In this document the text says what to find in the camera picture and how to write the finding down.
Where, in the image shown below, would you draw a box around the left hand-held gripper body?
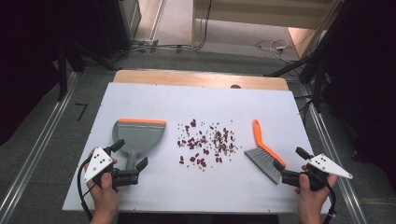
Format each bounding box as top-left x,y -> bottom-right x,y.
83,147 -> 140,188

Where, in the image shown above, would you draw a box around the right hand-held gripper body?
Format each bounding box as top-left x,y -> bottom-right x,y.
281,153 -> 354,192

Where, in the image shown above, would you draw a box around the orange brush with grey bristles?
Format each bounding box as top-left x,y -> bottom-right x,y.
244,119 -> 287,185

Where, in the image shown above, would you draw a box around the grey dustpan with orange edge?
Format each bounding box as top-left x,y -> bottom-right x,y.
111,118 -> 167,172

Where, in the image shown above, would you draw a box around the red beans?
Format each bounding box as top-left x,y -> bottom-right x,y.
177,119 -> 240,172

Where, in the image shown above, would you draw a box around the person's left hand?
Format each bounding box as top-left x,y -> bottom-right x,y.
87,172 -> 121,218

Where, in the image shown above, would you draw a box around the person's right hand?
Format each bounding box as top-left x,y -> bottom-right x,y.
293,165 -> 339,217

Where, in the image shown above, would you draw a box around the white table board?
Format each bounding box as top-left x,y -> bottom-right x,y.
62,81 -> 334,216

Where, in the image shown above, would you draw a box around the black metal stand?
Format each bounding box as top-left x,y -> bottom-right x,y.
56,40 -> 69,103

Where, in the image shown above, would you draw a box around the black curtain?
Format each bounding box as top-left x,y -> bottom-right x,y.
0,0 -> 104,147
323,0 -> 396,192

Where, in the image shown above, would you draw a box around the wooden table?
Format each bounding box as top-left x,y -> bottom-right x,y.
112,69 -> 290,91

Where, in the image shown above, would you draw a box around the dark cabinet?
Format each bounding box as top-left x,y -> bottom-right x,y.
95,0 -> 143,60

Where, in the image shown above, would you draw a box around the light wooden shelf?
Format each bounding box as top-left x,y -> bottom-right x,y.
191,0 -> 344,49

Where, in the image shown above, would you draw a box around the aluminium floor rail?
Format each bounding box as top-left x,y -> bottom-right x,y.
0,72 -> 78,222
301,85 -> 370,224

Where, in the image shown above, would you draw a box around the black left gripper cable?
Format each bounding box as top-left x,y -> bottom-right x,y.
77,157 -> 94,222

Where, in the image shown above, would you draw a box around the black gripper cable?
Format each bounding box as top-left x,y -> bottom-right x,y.
321,180 -> 338,224
77,157 -> 94,222

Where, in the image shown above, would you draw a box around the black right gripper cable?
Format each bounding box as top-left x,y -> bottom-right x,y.
321,180 -> 338,224

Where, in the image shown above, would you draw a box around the white floor cable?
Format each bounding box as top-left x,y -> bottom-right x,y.
255,39 -> 291,61

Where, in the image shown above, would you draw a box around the black floor cables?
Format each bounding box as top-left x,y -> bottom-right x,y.
129,0 -> 214,54

